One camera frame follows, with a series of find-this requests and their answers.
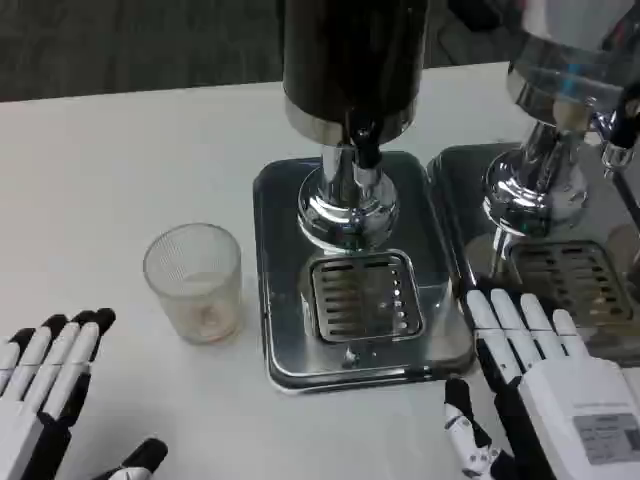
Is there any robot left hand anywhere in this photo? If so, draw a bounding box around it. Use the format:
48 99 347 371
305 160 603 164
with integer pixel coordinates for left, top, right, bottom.
0 308 169 480

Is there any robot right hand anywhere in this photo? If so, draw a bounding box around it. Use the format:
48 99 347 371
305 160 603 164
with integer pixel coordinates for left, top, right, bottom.
443 288 640 480

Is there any clear ribbed glass cup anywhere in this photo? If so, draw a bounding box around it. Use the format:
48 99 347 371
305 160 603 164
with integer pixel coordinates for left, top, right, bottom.
142 223 245 345

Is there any steel drip grid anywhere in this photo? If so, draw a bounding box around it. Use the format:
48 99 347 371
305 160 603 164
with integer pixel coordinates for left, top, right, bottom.
308 251 425 345
509 240 636 322

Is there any steel drip tray base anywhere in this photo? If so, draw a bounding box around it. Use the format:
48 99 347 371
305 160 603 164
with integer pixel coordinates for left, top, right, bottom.
252 152 475 394
427 143 640 371

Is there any black dispenser tap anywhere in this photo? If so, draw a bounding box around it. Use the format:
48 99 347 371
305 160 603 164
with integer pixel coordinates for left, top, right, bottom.
348 117 387 199
597 84 640 175

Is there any chrome drink dispenser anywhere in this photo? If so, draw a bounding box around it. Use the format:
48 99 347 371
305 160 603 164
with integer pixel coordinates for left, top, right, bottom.
482 0 640 237

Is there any dark drink dispenser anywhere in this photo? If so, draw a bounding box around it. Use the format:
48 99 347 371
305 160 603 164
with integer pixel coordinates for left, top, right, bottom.
281 0 430 254

